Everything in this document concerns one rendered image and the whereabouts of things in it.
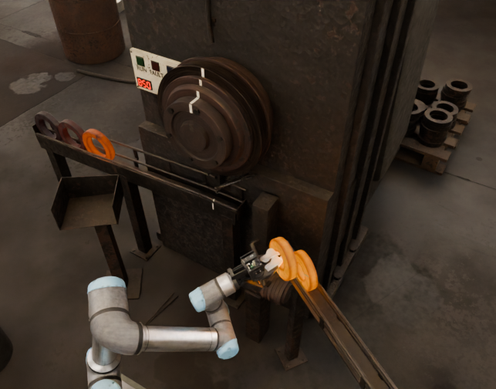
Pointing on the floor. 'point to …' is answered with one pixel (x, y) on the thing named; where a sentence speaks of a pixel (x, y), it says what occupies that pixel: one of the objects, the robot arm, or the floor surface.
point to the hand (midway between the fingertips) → (283, 255)
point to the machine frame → (285, 116)
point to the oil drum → (89, 29)
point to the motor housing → (261, 318)
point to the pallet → (436, 123)
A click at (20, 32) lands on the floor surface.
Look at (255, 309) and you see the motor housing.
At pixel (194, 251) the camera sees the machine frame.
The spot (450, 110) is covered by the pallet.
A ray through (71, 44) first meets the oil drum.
